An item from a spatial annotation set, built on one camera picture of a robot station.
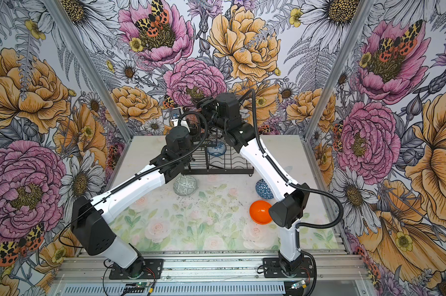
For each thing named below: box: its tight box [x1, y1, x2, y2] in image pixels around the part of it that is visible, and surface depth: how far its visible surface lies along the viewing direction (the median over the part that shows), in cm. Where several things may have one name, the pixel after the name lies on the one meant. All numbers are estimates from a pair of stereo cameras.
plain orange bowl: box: [248, 199, 273, 225], surface depth 88 cm
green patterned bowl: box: [173, 175, 198, 197], surface depth 99 cm
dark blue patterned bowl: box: [255, 178, 275, 200], surface depth 98 cm
